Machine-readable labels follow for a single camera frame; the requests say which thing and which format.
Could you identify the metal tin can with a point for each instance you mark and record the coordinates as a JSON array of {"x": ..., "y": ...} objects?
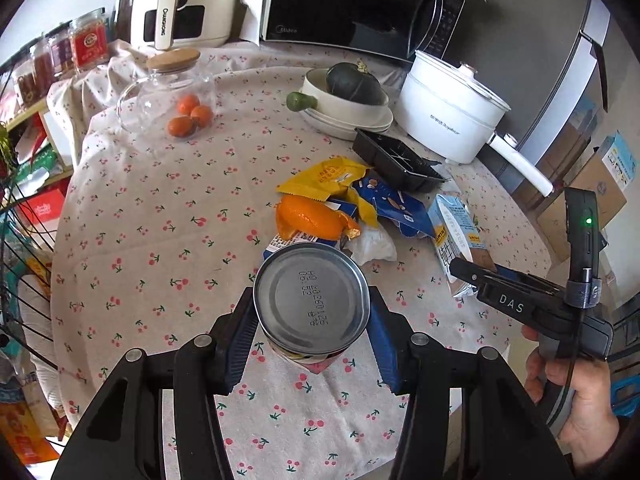
[{"x": 310, "y": 295}]

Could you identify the blue white box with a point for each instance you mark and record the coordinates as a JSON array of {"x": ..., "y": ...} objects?
[{"x": 620, "y": 157}]

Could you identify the yellow snack wrapper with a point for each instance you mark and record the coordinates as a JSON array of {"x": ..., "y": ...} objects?
[{"x": 325, "y": 175}]

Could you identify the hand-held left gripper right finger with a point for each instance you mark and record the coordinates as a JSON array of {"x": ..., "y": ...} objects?
[{"x": 385, "y": 347}]

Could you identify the white tissue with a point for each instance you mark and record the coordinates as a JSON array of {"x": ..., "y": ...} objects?
[{"x": 375, "y": 245}]

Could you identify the black microwave oven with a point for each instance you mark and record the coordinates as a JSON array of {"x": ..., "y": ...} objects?
[{"x": 350, "y": 5}]

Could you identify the person's right hand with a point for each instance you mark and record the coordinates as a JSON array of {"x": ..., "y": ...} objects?
[{"x": 587, "y": 395}]

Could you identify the brown cardboard box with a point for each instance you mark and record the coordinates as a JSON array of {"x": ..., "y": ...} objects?
[{"x": 595, "y": 195}]

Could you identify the dark green squash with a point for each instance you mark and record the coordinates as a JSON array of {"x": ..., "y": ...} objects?
[{"x": 352, "y": 82}]

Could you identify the black plastic tray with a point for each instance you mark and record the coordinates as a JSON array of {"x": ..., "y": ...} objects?
[{"x": 395, "y": 160}]

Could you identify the blue white packet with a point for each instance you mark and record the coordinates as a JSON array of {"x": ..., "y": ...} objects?
[{"x": 280, "y": 244}]

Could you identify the glass teapot with wooden lid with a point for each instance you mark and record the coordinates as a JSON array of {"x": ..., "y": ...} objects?
[{"x": 150, "y": 95}]

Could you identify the small milk carton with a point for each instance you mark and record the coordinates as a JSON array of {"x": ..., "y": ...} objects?
[{"x": 455, "y": 225}]

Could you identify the white plate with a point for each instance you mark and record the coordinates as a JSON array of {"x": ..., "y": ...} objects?
[{"x": 345, "y": 129}]

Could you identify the blue snack wrapper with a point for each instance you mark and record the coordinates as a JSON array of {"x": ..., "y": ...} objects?
[{"x": 395, "y": 205}]

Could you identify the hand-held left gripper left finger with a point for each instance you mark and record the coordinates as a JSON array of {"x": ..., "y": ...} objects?
[{"x": 240, "y": 342}]

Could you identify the small orange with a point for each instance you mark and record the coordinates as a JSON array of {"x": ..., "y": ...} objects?
[
  {"x": 181, "y": 127},
  {"x": 202, "y": 116},
  {"x": 187, "y": 105}
]

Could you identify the orange peel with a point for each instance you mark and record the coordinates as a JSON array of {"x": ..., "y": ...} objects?
[{"x": 310, "y": 217}]

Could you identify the white electric pot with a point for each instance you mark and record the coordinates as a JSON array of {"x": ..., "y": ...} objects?
[{"x": 440, "y": 110}]

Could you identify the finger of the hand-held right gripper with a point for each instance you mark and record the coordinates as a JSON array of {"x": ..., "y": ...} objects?
[{"x": 470, "y": 274}]

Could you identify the grey refrigerator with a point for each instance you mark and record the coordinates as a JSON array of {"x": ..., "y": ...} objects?
[{"x": 525, "y": 35}]

